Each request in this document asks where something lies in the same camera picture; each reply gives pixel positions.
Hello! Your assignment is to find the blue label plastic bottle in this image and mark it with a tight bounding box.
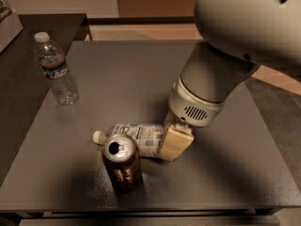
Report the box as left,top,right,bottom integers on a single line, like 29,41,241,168
92,123,165,158

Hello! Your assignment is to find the grey box at corner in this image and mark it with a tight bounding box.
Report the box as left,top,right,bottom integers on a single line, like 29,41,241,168
0,0,24,53

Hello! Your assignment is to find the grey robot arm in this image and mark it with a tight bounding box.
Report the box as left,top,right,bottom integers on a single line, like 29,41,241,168
158,0,301,162

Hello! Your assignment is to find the orange soda can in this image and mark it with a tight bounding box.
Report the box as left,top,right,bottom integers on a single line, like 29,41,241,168
103,134,142,193

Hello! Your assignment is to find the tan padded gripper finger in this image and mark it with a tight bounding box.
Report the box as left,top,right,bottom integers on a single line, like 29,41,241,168
158,123,194,162

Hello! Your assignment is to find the clear upright water bottle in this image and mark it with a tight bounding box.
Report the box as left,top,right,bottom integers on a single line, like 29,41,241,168
34,32,79,105

